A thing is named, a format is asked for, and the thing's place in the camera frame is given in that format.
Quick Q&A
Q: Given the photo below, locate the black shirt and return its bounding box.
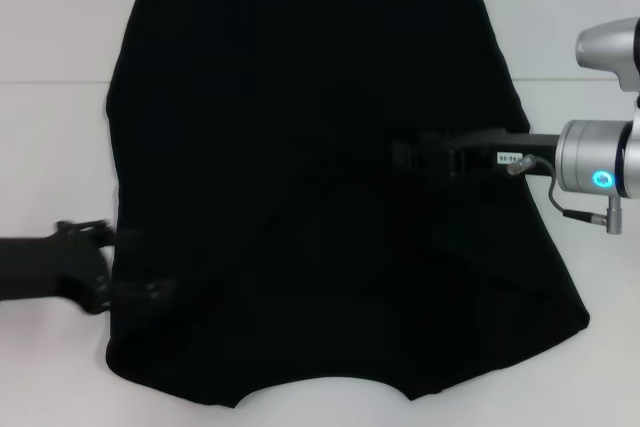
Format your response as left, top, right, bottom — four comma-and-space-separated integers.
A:
102, 0, 591, 401

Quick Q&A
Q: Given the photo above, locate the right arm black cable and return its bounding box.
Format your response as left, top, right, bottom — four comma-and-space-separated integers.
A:
506, 154, 624, 237

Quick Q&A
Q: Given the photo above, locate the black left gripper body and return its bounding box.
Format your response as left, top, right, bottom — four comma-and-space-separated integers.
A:
0, 224, 111, 317

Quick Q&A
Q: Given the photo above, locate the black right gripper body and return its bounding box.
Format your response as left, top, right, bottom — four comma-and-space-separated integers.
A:
448, 128, 562, 181

